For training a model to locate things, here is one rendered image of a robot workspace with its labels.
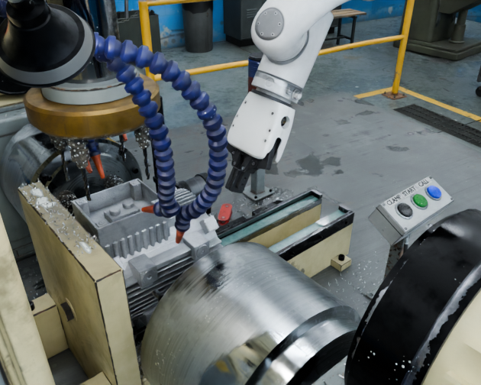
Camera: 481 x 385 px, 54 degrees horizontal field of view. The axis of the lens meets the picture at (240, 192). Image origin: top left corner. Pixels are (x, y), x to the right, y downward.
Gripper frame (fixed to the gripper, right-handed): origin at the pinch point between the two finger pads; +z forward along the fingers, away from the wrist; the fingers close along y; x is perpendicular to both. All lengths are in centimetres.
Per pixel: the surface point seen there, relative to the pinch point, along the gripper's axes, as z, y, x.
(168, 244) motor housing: 13.4, 0.2, 9.3
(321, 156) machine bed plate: -7, 40, -78
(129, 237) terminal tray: 13.1, 0.9, 16.8
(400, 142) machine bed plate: -22, 28, -105
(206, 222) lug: 8.3, -0.8, 4.0
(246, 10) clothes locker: -120, 407, -337
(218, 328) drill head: 11.3, -25.1, 20.6
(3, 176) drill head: 20, 41, 22
